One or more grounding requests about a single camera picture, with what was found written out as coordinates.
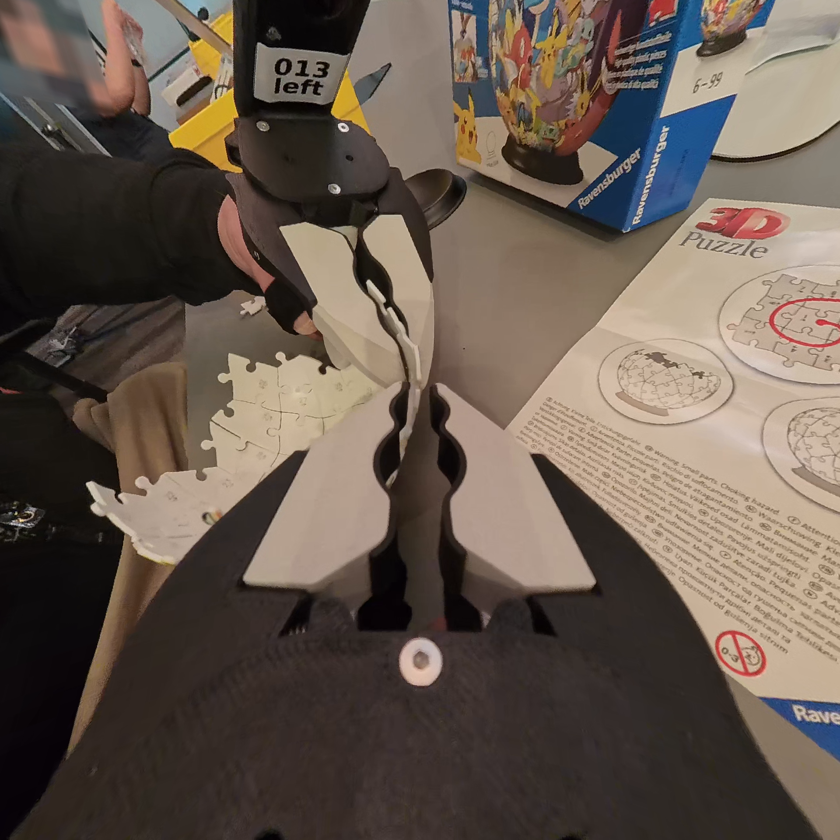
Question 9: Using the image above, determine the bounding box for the yellow plastic bin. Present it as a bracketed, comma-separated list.
[168, 13, 395, 155]

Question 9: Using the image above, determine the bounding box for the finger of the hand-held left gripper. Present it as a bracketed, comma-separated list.
[357, 211, 437, 391]
[279, 223, 411, 389]

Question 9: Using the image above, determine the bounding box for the blue cartoon puzzle box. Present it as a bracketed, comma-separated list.
[448, 0, 775, 232]

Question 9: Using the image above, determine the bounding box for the person's left forearm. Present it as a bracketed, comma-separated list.
[0, 141, 263, 329]

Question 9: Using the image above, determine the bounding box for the black round ball stand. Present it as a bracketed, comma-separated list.
[407, 169, 468, 231]

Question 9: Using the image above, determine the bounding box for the partly built white puzzle ball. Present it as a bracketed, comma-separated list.
[87, 281, 422, 567]

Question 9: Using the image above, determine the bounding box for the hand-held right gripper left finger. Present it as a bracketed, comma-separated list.
[243, 381, 411, 626]

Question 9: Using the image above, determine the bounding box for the white flat board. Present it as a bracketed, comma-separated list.
[712, 0, 840, 161]

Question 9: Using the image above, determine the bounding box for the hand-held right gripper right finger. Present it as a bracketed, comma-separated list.
[430, 384, 598, 626]

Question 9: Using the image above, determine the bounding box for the folded paper instruction leaflet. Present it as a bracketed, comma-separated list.
[505, 197, 840, 746]

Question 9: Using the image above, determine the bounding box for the person's left hand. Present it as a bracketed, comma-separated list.
[218, 196, 324, 341]

